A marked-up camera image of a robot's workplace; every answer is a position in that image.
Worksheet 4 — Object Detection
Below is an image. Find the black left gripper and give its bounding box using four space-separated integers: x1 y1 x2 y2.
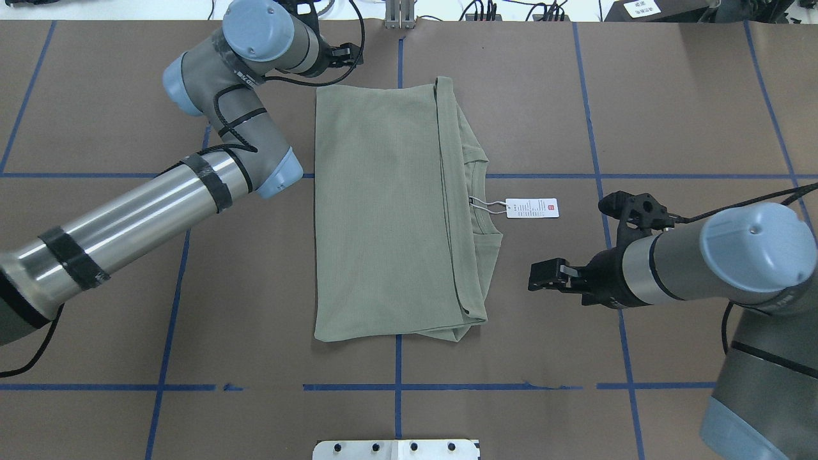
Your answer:
284 1 365 79

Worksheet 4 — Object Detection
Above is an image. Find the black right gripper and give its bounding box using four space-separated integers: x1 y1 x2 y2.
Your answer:
528 191 675 311

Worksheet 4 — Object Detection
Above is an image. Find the olive green long-sleeve shirt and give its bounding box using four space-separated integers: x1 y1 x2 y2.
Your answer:
314 76 503 342

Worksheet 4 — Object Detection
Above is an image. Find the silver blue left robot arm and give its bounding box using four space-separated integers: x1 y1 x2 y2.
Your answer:
1 1 366 344

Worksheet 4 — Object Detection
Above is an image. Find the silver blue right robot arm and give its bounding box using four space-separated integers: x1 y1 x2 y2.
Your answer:
528 191 817 459

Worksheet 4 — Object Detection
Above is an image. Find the white paper clothing tag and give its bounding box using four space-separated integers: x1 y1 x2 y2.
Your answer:
468 196 560 219

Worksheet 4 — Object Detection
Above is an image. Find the aluminium frame post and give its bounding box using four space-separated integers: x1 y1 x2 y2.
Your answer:
383 0 417 29

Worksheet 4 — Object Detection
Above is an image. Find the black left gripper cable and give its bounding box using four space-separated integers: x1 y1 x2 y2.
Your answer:
0 0 366 379

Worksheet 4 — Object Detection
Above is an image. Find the white camera stand column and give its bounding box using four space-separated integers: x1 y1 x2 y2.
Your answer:
312 439 481 459

